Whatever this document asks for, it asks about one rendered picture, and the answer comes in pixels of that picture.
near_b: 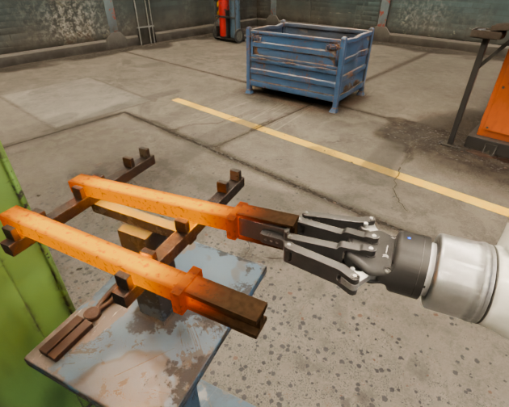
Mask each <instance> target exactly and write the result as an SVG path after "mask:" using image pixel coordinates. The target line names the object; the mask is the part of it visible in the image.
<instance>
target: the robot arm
mask: <svg viewBox="0 0 509 407"><path fill-rule="evenodd" d="M311 219H312V220H311ZM375 222H376V218H375V217H373V216H362V217H355V216H343V215H336V214H330V213H324V212H311V211H303V212H302V215H301V216H299V220H298V222H297V234H295V233H290V228H288V227H284V226H280V225H277V224H270V223H266V222H262V221H259V220H252V219H248V218H245V217H241V216H240V217H239V218H238V225H239V234H240V235H242V236H244V237H250V238H253V239H256V240H260V241H261V242H262V243H265V244H268V245H273V246H276V247H280V248H281V249H283V251H284V261H285V262H286V263H289V264H291V265H293V266H296V267H298V268H300V269H302V270H304V271H307V272H309V273H311V274H313V275H316V276H318V277H320V278H322V279H325V280H327V281H329V282H332V283H334V284H336V285H338V286H339V287H340V288H342V289H343V290H344V291H345V292H346V293H347V294H349V295H351V296H354V295H356V293H357V290H358V287H360V286H361V285H363V284H364V283H381V284H384V285H385V288H386V290H387V291H389V292H393V293H396V294H399V295H402V296H407V297H410V298H413V299H416V300H417V299H418V298H419V297H420V296H421V302H422V305H423V307H424V308H426V309H429V310H432V311H435V312H438V313H443V314H446V315H449V316H451V317H456V318H459V319H462V320H463V321H467V322H473V323H475V324H478V325H481V326H484V327H486V328H487V329H490V330H492V331H494V332H495V333H497V334H498V335H500V336H502V337H504V338H506V339H508V340H509V217H508V220H507V225H506V227H505V229H504V231H503V234H502V236H501V237H500V239H499V240H498V243H497V245H491V244H488V243H487V242H484V241H473V240H469V239H465V238H462V237H455V236H452V235H447V234H444V233H441V234H439V235H438V236H437V237H436V238H435V240H434V242H432V238H431V237H428V236H424V235H421V234H417V233H411V232H407V231H400V232H398V234H397V236H392V235H389V234H388V233H385V232H383V231H380V230H378V229H377V228H376V226H375ZM293 243H294V244H293ZM343 253H344V258H343Z"/></svg>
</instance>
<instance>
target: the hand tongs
mask: <svg viewBox="0 0 509 407"><path fill-rule="evenodd" d="M116 287H117V284H116V282H115V283H114V284H113V285H112V286H111V288H110V289H109V290H108V291H107V292H106V293H105V294H104V296H103V297H102V298H101V299H100V301H99V302H98V303H97V305H96V306H93V307H89V308H88V309H86V310H85V312H84V313H83V318H82V317H80V316H79V315H77V316H76V317H74V318H73V319H72V320H71V321H70V322H69V323H67V324H66V325H65V326H64V327H63V328H62V329H61V330H59V331H58V332H57V333H56V334H55V335H54V336H53V337H51V338H50V339H49V340H48V341H47V342H46V343H45V344H44V345H43V346H42V347H41V348H40V349H39V351H40V353H41V354H42V355H45V356H46V357H49V358H50V359H51V360H52V361H54V362H55V363H56V362H57V361H58V360H59V359H60V358H61V357H62V356H63V355H65V354H66V353H67V352H68V351H69V350H70V349H71V348H72V347H73V346H74V345H75V344H76V343H77V342H78V341H79V340H80V339H81V338H82V337H83V336H84V335H86V334H87V333H88V332H89V331H90V330H91V329H92V328H93V327H94V326H93V324H92V322H94V321H97V320H98V319H99V318H100V317H101V311H103V310H104V309H105V308H107V307H108V306H110V305H111V304H113V303H114V300H113V297H112V298H110V299H108V298H109V297H110V296H111V292H112V291H113V290H114V289H115V288H116Z"/></svg>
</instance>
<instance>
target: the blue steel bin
mask: <svg viewBox="0 0 509 407"><path fill-rule="evenodd" d="M373 34H374V27H370V28H369V29H368V30H362V29H354V28H345V27H327V26H319V25H311V24H302V23H286V20H285V19H282V20H281V22H280V23H279V24H277V25H275V26H272V25H267V26H262V27H256V28H252V27H247V28H246V94H253V93H254V91H253V89H252V86H258V87H262V88H267V89H271V90H278V91H282V92H286V93H290V94H298V95H302V96H305V97H310V98H314V99H321V100H326V101H329V102H333V104H332V108H331V109H330V110H329V112H330V113H335V114H336V113H337V112H339V109H338V106H339V101H341V100H342V99H344V98H346V97H347V96H348V95H350V94H352V93H353V92H355V91H357V90H358V92H357V94H356V95H359V96H364V84H365V79H366V75H367V70H368V62H369V57H370V52H371V47H372V39H373Z"/></svg>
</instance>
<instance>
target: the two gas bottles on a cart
mask: <svg viewBox="0 0 509 407"><path fill-rule="evenodd" d="M240 3H241V0H218V6H219V15H216V10H215V0H213V4H214V17H215V27H214V28H213V32H212V33H213V36H214V38H215V39H217V40H219V39H220V38H222V39H227V40H235V41H236V42H237V43H241V42H242V41H245V39H246V36H244V32H243V30H242V29H241V26H240ZM216 17H219V24H220V26H217V23H216Z"/></svg>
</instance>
